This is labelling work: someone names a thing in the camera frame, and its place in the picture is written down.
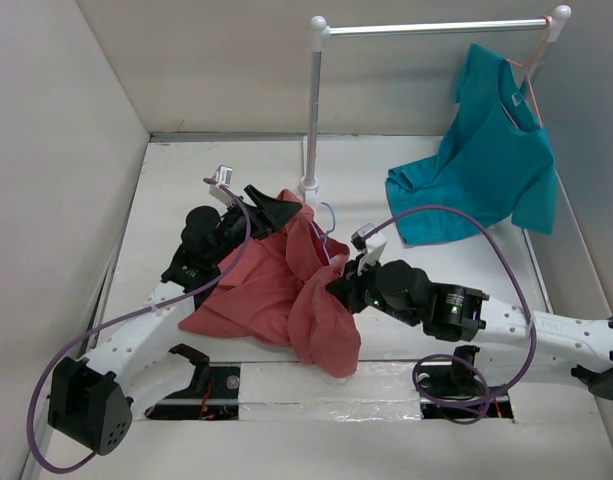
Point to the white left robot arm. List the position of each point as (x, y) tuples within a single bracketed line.
[(94, 399)]

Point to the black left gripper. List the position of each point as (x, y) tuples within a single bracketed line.
[(269, 214)]

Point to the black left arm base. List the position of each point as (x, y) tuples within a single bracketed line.
[(211, 394)]

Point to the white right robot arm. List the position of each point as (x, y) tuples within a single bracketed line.
[(577, 349)]

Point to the red t shirt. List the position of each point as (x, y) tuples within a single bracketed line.
[(276, 293)]

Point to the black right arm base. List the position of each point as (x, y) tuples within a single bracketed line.
[(452, 381)]

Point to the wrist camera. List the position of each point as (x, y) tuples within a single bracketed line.
[(369, 245), (219, 185)]

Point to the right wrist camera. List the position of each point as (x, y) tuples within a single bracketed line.
[(369, 245)]

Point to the pink wire hanger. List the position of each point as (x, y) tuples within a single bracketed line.
[(533, 66)]

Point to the white metal clothes rack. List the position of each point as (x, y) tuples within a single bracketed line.
[(321, 32)]

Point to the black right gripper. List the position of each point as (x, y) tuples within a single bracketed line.
[(347, 285)]

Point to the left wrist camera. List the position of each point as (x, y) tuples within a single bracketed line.
[(219, 185)]

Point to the teal t shirt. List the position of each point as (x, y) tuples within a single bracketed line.
[(495, 162)]

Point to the blue wire hanger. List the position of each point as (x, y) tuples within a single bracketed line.
[(322, 237)]

